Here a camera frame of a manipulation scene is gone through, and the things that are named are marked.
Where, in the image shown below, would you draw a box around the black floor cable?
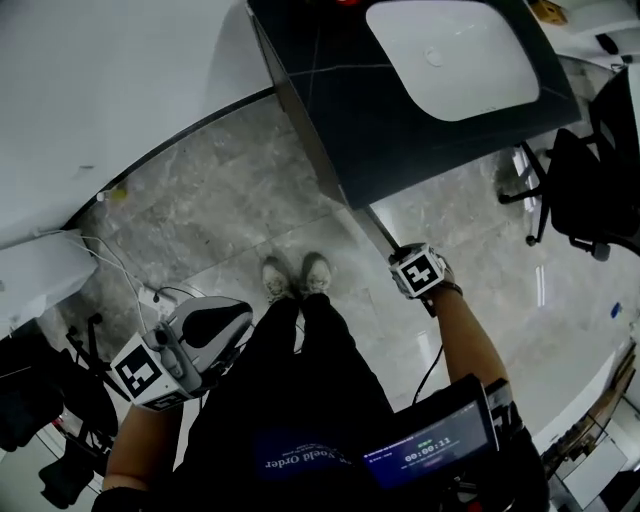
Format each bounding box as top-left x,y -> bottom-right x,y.
151,284 -> 202,307

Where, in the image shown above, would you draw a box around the black padded gaming chair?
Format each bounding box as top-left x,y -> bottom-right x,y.
0,311 -> 122,510

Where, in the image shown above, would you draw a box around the person's black trousers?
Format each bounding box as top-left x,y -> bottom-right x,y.
198,291 -> 397,434

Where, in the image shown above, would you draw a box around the black pouch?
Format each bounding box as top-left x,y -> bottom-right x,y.
594,31 -> 622,57

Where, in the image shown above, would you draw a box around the person's shoe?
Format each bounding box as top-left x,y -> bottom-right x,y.
299,251 -> 333,301
261,255 -> 297,305

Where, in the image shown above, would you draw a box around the white table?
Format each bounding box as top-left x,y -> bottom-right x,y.
528,348 -> 622,442

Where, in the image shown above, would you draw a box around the white sink basin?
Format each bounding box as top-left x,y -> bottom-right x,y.
364,0 -> 542,123

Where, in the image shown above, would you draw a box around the person's left forearm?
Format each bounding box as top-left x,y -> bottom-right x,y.
101,401 -> 185,495

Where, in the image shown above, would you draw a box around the small yellow cardboard box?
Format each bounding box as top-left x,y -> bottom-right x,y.
528,0 -> 570,26

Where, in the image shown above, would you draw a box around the person's black printed shirt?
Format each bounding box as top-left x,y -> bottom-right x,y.
91,383 -> 552,512

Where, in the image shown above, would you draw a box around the white cable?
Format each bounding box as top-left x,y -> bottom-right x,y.
36,228 -> 152,342

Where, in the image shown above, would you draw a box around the dark-topped wooden sink cabinet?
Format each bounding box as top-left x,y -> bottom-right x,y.
246,0 -> 584,212

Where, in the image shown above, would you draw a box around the black monitor mount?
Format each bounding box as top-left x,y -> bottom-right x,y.
429,469 -> 506,512

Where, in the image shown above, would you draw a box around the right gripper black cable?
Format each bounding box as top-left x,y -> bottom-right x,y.
411,341 -> 447,407

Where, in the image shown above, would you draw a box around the chest-mounted tablet screen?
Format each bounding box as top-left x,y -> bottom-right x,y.
361,373 -> 502,495

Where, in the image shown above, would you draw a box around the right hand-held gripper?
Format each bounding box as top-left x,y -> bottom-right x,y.
388,241 -> 455,301

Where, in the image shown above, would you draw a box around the white water dispenser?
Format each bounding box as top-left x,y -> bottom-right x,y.
0,231 -> 100,332

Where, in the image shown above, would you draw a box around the person's right shoe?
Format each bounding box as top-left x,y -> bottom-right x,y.
299,251 -> 333,301

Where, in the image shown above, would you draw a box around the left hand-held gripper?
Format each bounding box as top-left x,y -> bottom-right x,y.
108,295 -> 255,414

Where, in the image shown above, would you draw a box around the person's right forearm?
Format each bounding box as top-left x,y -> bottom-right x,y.
428,281 -> 512,397

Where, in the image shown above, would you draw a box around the black mesh office chair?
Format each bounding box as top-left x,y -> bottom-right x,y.
497,63 -> 640,262

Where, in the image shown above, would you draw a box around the person's left shoe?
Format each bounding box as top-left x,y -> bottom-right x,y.
261,255 -> 297,305

